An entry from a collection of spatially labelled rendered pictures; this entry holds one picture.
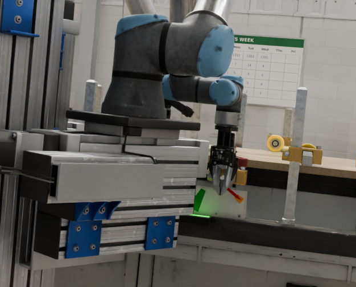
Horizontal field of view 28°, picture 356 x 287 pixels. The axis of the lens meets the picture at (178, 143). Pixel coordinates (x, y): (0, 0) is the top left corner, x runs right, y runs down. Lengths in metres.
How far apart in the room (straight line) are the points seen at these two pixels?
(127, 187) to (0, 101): 0.36
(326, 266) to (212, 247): 0.40
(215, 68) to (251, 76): 8.13
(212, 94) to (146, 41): 0.48
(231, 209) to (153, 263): 0.50
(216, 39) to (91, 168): 0.42
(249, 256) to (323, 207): 0.36
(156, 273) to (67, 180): 1.57
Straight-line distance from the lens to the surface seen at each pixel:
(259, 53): 9.71
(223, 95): 2.02
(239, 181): 2.48
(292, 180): 2.48
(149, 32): 1.60
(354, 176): 2.64
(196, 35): 1.58
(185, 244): 2.57
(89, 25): 10.21
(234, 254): 2.56
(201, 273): 2.82
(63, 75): 1.74
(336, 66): 9.61
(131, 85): 1.59
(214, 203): 2.50
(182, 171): 1.68
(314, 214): 2.71
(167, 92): 2.07
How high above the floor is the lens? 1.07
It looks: 3 degrees down
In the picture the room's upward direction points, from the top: 5 degrees clockwise
